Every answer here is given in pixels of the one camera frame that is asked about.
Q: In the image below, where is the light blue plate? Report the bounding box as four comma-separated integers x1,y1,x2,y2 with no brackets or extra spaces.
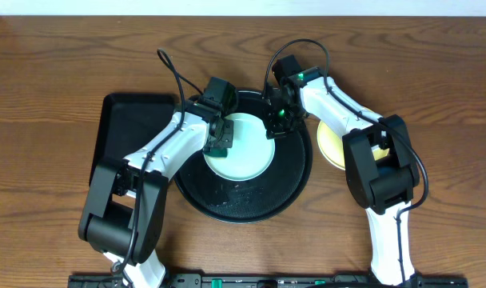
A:
204,113,276,182

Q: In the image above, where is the yellow plate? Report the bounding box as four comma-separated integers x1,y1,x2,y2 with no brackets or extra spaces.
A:
313,106,372,170

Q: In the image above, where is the green sponge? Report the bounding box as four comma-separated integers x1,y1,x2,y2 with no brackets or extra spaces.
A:
203,147,228,158

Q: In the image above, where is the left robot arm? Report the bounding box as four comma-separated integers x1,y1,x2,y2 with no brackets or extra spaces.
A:
78,111,234,287

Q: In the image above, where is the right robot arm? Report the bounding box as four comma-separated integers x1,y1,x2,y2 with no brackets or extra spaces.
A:
264,72,428,286

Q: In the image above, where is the round black tray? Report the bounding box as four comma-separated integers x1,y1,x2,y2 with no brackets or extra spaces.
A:
175,90,313,223

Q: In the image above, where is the rectangular black tray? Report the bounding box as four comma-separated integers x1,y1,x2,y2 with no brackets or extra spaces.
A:
90,92,176,173

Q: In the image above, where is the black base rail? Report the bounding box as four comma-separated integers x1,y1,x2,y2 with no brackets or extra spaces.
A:
67,274,469,288

